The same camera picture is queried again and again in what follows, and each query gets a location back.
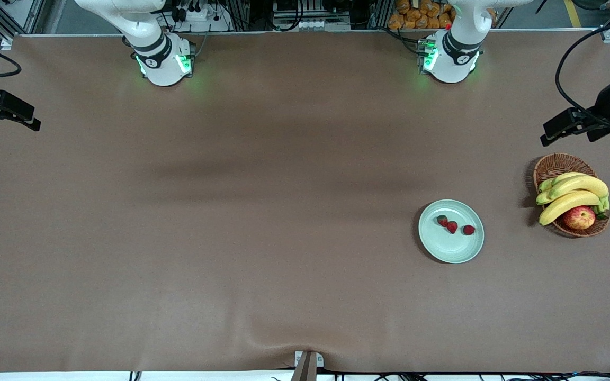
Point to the orange bread bun pile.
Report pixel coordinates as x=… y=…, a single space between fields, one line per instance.
x=416 y=16

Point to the red apple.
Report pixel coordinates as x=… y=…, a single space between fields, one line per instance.
x=579 y=217

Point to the white power strip with plugs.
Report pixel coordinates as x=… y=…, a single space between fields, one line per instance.
x=204 y=24

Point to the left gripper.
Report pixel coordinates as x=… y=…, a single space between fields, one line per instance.
x=608 y=103

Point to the pale green plate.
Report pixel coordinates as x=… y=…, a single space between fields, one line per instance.
x=453 y=248

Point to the metal table edge bracket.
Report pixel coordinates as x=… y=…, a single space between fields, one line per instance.
x=307 y=365

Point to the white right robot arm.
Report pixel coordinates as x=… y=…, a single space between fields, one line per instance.
x=162 y=58

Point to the red strawberry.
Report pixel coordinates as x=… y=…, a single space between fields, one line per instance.
x=442 y=220
x=452 y=227
x=468 y=229

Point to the white connector strip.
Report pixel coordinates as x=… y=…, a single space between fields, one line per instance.
x=321 y=24

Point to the brown table cover mat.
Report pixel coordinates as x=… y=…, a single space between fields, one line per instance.
x=305 y=296

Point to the yellow banana bunch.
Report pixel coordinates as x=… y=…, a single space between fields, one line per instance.
x=575 y=186

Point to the brown wicker basket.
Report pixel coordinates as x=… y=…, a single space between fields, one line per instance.
x=562 y=164

